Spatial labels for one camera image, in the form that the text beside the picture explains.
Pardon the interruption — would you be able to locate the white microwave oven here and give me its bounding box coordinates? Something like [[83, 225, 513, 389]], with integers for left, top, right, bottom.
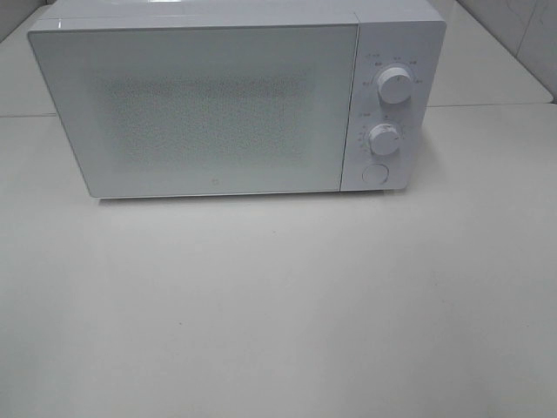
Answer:
[[28, 1, 446, 192]]

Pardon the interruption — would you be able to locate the round white door button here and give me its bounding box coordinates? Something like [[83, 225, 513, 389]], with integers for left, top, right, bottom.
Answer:
[[362, 164, 389, 185]]

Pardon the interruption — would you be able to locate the white microwave knob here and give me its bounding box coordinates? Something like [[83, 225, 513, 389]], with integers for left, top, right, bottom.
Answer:
[[367, 123, 402, 156], [376, 64, 413, 105]]

